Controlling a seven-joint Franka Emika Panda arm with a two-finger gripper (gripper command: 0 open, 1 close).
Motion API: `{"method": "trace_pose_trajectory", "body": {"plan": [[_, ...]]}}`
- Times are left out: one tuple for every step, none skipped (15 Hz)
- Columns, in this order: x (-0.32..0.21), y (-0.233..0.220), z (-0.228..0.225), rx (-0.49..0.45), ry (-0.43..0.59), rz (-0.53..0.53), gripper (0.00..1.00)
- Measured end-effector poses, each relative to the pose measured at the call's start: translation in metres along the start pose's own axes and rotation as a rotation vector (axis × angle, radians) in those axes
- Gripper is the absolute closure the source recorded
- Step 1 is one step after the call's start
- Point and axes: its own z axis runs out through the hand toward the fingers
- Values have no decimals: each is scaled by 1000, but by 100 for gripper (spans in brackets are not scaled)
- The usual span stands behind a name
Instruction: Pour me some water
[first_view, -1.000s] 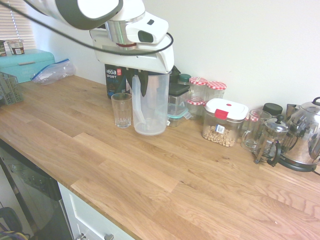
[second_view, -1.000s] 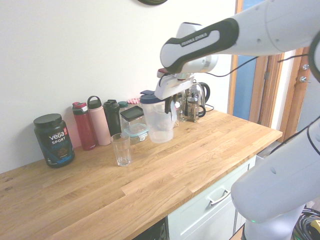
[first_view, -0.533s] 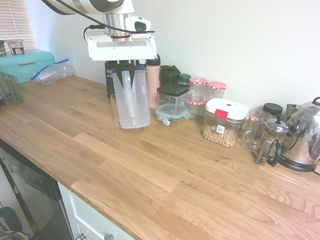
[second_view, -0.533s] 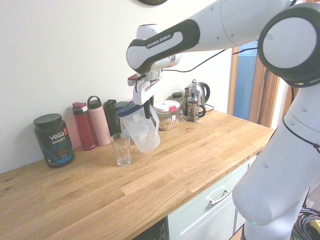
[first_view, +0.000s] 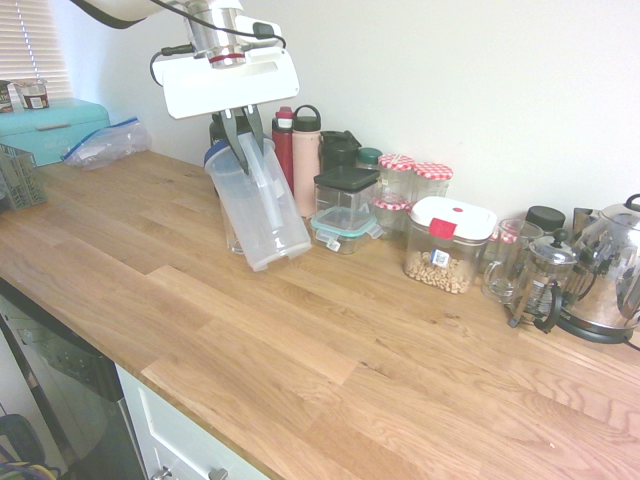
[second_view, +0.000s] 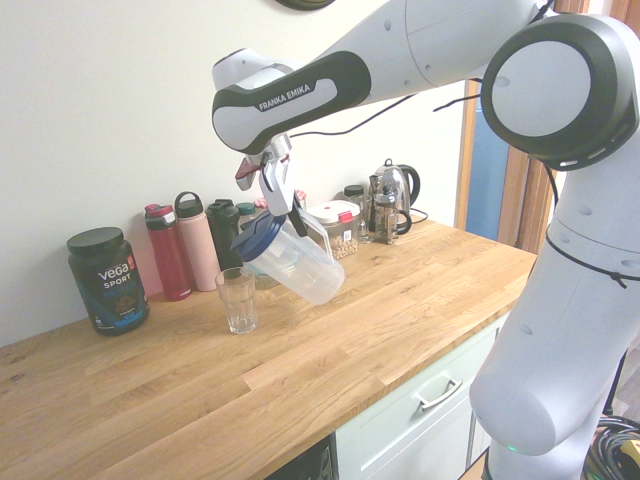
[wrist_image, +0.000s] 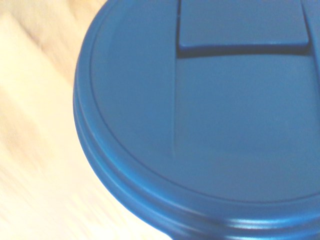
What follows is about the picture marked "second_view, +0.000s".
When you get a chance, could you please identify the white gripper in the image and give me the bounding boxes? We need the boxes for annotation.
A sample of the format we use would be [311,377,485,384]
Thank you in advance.
[257,149,312,238]

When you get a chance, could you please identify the clear plastic pitcher blue lid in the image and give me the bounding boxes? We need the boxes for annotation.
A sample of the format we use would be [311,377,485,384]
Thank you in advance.
[229,208,346,306]

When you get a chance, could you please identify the pink water bottle black lid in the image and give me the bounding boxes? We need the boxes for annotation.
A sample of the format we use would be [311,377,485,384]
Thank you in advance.
[173,190,221,293]

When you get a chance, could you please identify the red water bottle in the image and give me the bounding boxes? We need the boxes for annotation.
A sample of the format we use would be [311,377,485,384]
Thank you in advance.
[143,202,194,303]

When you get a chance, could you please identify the white lid container red clip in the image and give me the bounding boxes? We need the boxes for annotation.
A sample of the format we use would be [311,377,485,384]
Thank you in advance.
[305,200,360,261]

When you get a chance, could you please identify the green lid glass jar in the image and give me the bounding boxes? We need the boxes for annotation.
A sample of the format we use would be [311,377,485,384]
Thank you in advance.
[235,201,259,234]

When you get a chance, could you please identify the clear glass mug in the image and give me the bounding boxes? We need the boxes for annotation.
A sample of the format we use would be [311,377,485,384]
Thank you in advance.
[355,194,375,245]

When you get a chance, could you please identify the black shaker bottle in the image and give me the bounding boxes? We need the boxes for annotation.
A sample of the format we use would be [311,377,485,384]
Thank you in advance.
[205,198,242,271]

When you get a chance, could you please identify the glass French press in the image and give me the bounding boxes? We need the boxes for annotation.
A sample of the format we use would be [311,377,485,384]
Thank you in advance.
[372,179,414,246]

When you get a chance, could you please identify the clear drinking glass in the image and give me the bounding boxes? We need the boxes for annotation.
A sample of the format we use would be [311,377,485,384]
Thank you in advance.
[214,267,259,335]

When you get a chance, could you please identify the steel electric kettle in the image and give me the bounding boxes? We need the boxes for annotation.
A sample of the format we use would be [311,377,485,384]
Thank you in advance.
[379,158,422,224]

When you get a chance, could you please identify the blue door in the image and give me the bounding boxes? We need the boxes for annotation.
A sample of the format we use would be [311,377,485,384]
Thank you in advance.
[467,107,512,242]

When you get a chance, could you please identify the black protein powder tub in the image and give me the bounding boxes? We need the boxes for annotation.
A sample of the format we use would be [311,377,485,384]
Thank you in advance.
[66,227,151,337]

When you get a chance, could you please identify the white cabinet drawer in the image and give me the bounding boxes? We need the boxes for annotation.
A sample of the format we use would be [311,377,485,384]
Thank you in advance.
[333,314,506,480]

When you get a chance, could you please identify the black dishwasher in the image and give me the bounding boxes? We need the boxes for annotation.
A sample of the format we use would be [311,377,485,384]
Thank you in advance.
[259,432,340,480]

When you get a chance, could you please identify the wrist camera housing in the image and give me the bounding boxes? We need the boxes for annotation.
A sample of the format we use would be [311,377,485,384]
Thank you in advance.
[233,155,266,192]

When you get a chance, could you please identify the black wall clock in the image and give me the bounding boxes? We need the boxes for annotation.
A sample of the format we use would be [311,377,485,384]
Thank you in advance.
[273,0,337,11]

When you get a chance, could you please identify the wooden door frame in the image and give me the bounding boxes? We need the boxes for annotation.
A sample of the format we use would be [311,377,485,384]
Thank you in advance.
[453,0,621,254]

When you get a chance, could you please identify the silver drawer handle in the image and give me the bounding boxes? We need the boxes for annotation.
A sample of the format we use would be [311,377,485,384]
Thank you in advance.
[412,377,464,412]

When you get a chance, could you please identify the black cable coil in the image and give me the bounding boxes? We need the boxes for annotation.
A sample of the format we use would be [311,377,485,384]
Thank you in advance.
[582,414,640,480]

